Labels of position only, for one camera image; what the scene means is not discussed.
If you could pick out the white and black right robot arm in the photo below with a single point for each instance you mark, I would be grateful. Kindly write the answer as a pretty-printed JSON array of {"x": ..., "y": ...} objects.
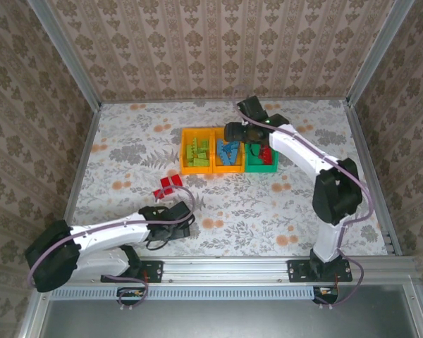
[{"x": 296, "y": 149}]

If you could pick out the grey metal panel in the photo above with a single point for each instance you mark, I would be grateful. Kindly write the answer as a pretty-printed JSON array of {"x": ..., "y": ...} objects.
[{"x": 232, "y": 320}]

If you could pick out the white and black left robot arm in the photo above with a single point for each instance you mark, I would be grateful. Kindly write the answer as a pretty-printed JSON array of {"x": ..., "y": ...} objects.
[{"x": 109, "y": 239}]

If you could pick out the red lego brick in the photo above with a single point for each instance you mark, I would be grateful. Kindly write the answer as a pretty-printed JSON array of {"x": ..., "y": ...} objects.
[
  {"x": 171, "y": 180},
  {"x": 164, "y": 192},
  {"x": 266, "y": 160},
  {"x": 266, "y": 151}
]

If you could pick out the aluminium table side rail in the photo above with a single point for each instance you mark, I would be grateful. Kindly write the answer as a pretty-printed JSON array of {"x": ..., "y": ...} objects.
[
  {"x": 78, "y": 179},
  {"x": 372, "y": 179}
]

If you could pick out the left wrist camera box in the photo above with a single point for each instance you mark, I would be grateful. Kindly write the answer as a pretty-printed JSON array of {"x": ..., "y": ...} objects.
[{"x": 179, "y": 211}]

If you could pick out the floral patterned table cover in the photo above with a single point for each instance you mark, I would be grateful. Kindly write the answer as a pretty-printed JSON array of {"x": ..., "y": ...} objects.
[{"x": 232, "y": 243}]

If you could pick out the small green lego brick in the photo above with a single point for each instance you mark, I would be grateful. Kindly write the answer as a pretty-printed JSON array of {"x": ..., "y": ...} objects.
[
  {"x": 189, "y": 162},
  {"x": 202, "y": 154}
]

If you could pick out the blue lego brick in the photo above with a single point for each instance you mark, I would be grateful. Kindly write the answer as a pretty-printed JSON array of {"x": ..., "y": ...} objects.
[
  {"x": 220, "y": 148},
  {"x": 226, "y": 161},
  {"x": 234, "y": 154},
  {"x": 231, "y": 145}
]

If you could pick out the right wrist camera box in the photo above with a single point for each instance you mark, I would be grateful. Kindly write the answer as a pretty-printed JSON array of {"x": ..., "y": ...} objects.
[{"x": 252, "y": 107}]

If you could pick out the aluminium frame post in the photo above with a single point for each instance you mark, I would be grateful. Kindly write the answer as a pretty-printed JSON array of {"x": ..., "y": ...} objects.
[
  {"x": 67, "y": 56},
  {"x": 380, "y": 53}
]

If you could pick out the aluminium table back rail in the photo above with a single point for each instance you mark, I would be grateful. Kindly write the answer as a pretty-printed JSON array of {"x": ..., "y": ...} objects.
[{"x": 197, "y": 101}]

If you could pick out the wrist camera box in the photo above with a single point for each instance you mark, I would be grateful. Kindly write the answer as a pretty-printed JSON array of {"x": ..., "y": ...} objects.
[
  {"x": 252, "y": 107},
  {"x": 179, "y": 211}
]

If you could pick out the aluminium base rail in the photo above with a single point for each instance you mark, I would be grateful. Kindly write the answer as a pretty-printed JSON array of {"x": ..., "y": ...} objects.
[{"x": 225, "y": 269}]

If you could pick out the orange plastic bin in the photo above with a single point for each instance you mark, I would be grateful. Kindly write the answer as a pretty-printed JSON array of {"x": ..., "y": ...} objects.
[
  {"x": 229, "y": 169},
  {"x": 197, "y": 170}
]

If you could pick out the green plastic bin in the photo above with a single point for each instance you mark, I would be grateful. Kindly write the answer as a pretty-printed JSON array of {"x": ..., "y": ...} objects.
[{"x": 261, "y": 167}]

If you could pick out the black connector box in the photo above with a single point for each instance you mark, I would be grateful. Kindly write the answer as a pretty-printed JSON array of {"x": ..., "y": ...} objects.
[
  {"x": 326, "y": 292},
  {"x": 130, "y": 294}
]

